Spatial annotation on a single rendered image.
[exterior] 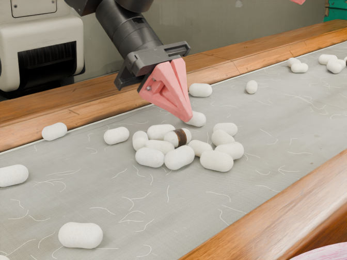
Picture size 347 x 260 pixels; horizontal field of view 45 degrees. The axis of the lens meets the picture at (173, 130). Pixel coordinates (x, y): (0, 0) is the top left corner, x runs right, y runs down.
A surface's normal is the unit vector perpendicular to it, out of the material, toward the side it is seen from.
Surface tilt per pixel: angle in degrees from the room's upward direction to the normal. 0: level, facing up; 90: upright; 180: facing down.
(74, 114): 45
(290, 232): 0
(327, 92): 0
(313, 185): 0
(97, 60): 88
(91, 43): 90
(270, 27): 90
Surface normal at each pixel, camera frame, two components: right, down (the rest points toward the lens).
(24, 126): 0.47, -0.45
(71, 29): 0.73, 0.39
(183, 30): -0.68, 0.30
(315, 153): -0.01, -0.91
